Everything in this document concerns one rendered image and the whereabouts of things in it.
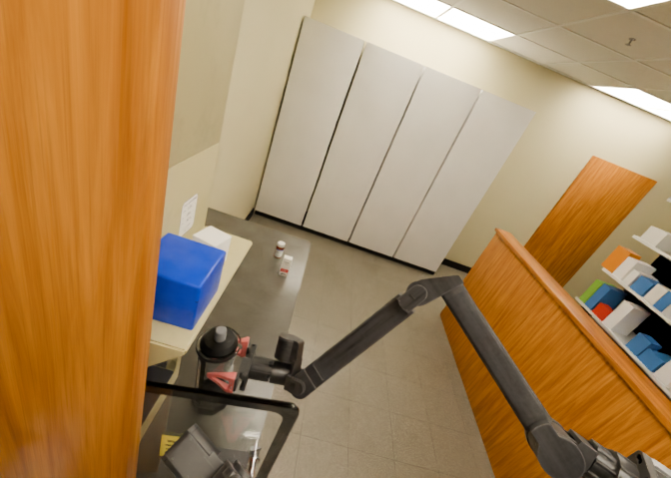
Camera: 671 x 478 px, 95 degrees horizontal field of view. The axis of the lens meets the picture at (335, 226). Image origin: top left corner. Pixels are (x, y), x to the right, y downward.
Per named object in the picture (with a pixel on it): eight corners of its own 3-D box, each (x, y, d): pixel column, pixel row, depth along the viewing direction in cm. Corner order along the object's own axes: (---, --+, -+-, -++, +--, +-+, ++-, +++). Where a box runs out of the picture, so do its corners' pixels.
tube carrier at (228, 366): (184, 409, 83) (188, 354, 73) (200, 373, 92) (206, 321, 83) (224, 416, 84) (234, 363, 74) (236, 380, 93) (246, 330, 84)
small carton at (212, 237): (188, 259, 60) (192, 235, 57) (206, 248, 64) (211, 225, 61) (210, 271, 59) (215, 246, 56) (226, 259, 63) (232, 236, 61)
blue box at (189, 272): (125, 312, 46) (128, 265, 42) (163, 272, 55) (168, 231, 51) (192, 331, 47) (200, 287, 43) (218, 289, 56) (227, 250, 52)
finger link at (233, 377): (204, 373, 74) (243, 381, 75) (215, 349, 80) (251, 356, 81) (202, 391, 77) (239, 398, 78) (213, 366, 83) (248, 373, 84)
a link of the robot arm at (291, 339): (301, 398, 75) (315, 387, 83) (313, 351, 76) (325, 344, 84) (261, 380, 80) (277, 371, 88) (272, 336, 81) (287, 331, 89)
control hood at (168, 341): (102, 373, 47) (102, 328, 42) (199, 257, 76) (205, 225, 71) (177, 394, 48) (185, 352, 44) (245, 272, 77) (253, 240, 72)
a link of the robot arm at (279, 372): (290, 390, 80) (291, 381, 86) (296, 364, 81) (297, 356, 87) (264, 385, 80) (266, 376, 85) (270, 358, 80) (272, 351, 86)
